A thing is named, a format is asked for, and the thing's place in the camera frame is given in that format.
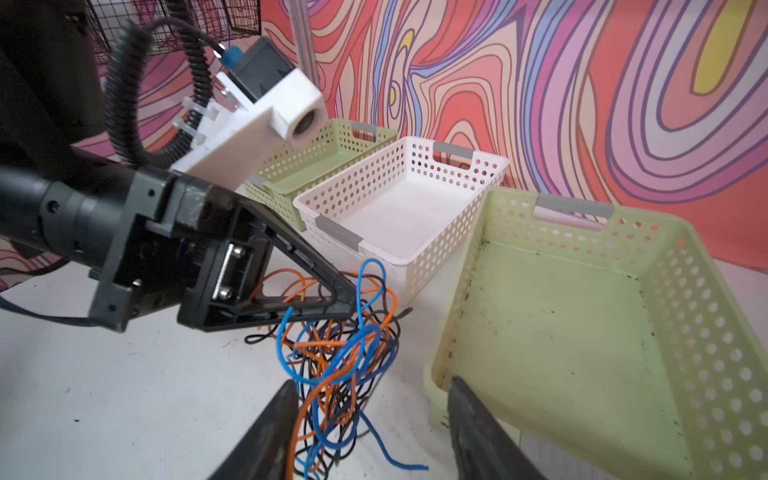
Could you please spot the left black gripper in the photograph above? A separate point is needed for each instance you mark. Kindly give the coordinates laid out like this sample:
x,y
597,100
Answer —
x,y
153,239

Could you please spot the left green plastic basket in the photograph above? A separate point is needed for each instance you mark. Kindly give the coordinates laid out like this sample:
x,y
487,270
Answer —
x,y
288,173

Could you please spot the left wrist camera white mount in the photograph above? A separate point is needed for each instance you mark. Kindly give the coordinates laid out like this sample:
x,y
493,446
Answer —
x,y
275,104

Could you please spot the white plastic basket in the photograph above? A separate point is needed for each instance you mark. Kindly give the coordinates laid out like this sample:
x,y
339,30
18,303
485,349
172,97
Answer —
x,y
409,206

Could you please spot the right green plastic basket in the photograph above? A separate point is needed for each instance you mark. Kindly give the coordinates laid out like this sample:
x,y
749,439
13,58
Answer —
x,y
605,342

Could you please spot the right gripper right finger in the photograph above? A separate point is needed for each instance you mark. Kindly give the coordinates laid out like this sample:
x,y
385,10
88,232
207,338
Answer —
x,y
483,450

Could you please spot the green plastic basket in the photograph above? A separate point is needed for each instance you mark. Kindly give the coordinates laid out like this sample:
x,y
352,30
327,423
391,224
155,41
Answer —
x,y
605,342
288,173

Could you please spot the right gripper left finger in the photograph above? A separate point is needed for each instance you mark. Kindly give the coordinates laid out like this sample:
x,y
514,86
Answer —
x,y
263,451

